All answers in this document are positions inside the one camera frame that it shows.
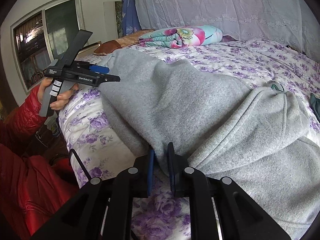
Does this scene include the folded floral pink teal quilt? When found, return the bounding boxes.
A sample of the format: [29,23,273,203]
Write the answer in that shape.
[139,25,223,49]

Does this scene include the red jacket left sleeve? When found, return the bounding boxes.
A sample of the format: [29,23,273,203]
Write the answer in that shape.
[1,86,46,154]

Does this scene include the blue patterned cloth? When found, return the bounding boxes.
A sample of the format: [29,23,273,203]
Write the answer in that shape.
[122,0,141,36]

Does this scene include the window with white frame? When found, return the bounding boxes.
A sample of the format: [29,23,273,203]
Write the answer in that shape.
[10,0,85,92]

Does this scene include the dark green garment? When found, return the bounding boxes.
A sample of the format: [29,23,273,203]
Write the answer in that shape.
[310,93,320,122]

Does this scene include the white lace headboard cover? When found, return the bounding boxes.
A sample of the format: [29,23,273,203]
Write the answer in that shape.
[135,0,319,61]

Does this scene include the brown pillow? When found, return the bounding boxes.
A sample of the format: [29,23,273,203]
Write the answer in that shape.
[93,29,153,56]

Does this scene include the grey sweatpants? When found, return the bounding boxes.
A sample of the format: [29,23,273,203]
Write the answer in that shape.
[99,49,319,239]

